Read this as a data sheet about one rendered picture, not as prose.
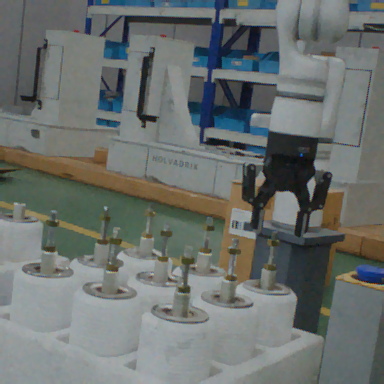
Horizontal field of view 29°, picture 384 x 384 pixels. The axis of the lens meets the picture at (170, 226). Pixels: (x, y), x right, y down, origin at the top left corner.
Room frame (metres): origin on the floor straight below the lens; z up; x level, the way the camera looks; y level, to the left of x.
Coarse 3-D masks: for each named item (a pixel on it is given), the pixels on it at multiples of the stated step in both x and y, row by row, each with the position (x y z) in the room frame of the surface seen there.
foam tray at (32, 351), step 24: (0, 312) 1.06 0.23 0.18; (0, 336) 1.00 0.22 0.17; (24, 336) 0.98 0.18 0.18; (48, 336) 0.99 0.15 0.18; (312, 336) 1.14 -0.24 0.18; (0, 360) 1.00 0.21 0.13; (24, 360) 0.98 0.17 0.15; (48, 360) 0.95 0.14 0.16; (72, 360) 0.93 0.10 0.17; (96, 360) 0.92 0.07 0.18; (120, 360) 0.93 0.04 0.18; (264, 360) 1.00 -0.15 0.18; (288, 360) 1.04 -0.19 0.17; (312, 360) 1.12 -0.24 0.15
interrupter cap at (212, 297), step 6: (204, 294) 1.04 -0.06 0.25; (210, 294) 1.04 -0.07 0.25; (216, 294) 1.05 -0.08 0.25; (240, 294) 1.06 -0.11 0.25; (204, 300) 1.01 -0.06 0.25; (210, 300) 1.01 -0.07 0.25; (216, 300) 1.01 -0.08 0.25; (240, 300) 1.03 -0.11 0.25; (246, 300) 1.03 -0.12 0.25; (252, 300) 1.03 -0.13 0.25; (222, 306) 0.99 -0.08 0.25; (228, 306) 0.99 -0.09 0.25; (234, 306) 0.99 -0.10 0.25; (240, 306) 1.00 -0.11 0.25; (246, 306) 1.00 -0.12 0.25
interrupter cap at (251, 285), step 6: (246, 282) 1.14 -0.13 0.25; (252, 282) 1.14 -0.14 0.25; (258, 282) 1.15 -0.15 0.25; (246, 288) 1.11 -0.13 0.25; (252, 288) 1.11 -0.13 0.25; (258, 288) 1.12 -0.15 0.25; (276, 288) 1.14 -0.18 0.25; (282, 288) 1.13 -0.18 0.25; (288, 288) 1.13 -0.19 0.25; (270, 294) 1.09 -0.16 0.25; (276, 294) 1.09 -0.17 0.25; (282, 294) 1.10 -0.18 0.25; (288, 294) 1.11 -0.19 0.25
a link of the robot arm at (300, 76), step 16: (288, 0) 1.11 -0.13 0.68; (288, 16) 1.10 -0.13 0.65; (288, 32) 1.11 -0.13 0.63; (288, 48) 1.10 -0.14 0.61; (288, 64) 1.10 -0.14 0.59; (304, 64) 1.09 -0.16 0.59; (320, 64) 1.10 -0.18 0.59; (288, 80) 1.10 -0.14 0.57; (304, 80) 1.09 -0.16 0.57; (320, 80) 1.10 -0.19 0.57; (288, 96) 1.10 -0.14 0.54; (304, 96) 1.09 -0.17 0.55; (320, 96) 1.10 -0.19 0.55
